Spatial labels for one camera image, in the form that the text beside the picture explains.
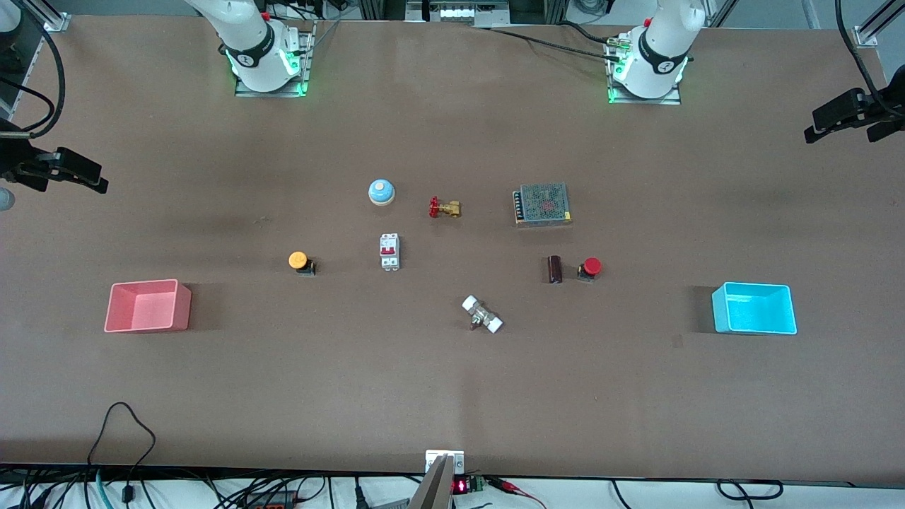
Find pink plastic box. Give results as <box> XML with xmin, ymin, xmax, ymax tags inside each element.
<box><xmin>104</xmin><ymin>279</ymin><xmax>192</xmax><ymax>334</ymax></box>

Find cyan plastic box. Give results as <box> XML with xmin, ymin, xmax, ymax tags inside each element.
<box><xmin>711</xmin><ymin>281</ymin><xmax>798</xmax><ymax>335</ymax></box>

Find metal mesh power supply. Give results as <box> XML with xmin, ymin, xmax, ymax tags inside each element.
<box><xmin>513</xmin><ymin>183</ymin><xmax>572</xmax><ymax>227</ymax></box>

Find metal fitting white ends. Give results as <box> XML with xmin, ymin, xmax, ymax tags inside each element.
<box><xmin>461</xmin><ymin>295</ymin><xmax>504</xmax><ymax>334</ymax></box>

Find red clip lead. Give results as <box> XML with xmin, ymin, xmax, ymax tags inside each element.
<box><xmin>485</xmin><ymin>477</ymin><xmax>549</xmax><ymax>509</ymax></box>

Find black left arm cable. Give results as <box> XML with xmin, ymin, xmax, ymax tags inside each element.
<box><xmin>834</xmin><ymin>0</ymin><xmax>905</xmax><ymax>117</ymax></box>

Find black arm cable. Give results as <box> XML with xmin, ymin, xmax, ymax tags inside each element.
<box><xmin>834</xmin><ymin>0</ymin><xmax>905</xmax><ymax>117</ymax></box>
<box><xmin>0</xmin><ymin>0</ymin><xmax>66</xmax><ymax>136</ymax></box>

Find aluminium frame profile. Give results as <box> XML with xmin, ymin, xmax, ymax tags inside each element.
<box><xmin>853</xmin><ymin>0</ymin><xmax>905</xmax><ymax>48</ymax></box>
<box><xmin>28</xmin><ymin>0</ymin><xmax>71</xmax><ymax>33</ymax></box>

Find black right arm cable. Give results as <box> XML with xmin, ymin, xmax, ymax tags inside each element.
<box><xmin>0</xmin><ymin>0</ymin><xmax>66</xmax><ymax>136</ymax></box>

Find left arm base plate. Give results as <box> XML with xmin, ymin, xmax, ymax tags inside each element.
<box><xmin>607</xmin><ymin>35</ymin><xmax>683</xmax><ymax>106</ymax></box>

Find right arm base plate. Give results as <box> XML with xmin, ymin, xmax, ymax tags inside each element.
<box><xmin>234</xmin><ymin>21</ymin><xmax>317</xmax><ymax>98</ymax></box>

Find black cable loop on table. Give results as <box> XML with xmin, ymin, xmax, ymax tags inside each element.
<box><xmin>86</xmin><ymin>402</ymin><xmax>157</xmax><ymax>504</ymax></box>

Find black cable across table back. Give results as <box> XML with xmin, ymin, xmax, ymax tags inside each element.
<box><xmin>481</xmin><ymin>21</ymin><xmax>624</xmax><ymax>54</ymax></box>

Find black coiled cable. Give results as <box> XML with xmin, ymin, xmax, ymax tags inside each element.
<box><xmin>716</xmin><ymin>479</ymin><xmax>784</xmax><ymax>501</ymax></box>

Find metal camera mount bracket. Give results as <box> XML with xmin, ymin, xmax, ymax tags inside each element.
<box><xmin>408</xmin><ymin>450</ymin><xmax>466</xmax><ymax>509</ymax></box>

